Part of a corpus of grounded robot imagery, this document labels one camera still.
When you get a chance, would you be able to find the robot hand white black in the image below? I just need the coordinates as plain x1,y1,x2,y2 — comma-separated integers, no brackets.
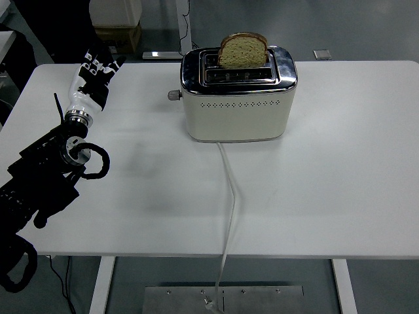
65,45,127,116

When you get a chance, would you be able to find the cream chrome toaster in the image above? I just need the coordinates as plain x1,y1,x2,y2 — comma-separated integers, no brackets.
179,45,299,143

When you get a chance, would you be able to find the black chair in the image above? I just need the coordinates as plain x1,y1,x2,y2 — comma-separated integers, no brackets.
0,24,38,127

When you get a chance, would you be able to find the brown cardboard box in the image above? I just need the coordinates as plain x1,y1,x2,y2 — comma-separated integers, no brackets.
93,21,143,55

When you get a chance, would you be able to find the white plastic box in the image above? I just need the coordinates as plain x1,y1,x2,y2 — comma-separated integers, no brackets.
90,0,142,29

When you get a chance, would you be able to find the white side table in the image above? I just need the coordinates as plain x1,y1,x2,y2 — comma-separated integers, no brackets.
0,30,17,65

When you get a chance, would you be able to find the white desk leg with foot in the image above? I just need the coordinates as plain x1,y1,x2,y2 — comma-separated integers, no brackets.
142,0,192,60

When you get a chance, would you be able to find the brown bread slice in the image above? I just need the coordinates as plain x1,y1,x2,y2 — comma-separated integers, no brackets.
217,31,268,69

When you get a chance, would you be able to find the white table leg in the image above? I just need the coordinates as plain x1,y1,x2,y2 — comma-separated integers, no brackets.
88,256,116,314
331,258,357,314

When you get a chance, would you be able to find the grey metal plate with screws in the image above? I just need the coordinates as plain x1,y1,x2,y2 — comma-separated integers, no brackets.
143,285,304,314

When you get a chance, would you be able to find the black hanging desk cable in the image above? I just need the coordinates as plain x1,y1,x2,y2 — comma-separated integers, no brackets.
178,0,199,55

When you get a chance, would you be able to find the black thin floor cable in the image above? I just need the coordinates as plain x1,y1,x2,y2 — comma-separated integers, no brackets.
48,255,78,314
64,256,72,297

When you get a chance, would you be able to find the white power cable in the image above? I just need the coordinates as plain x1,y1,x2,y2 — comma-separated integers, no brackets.
202,142,242,311

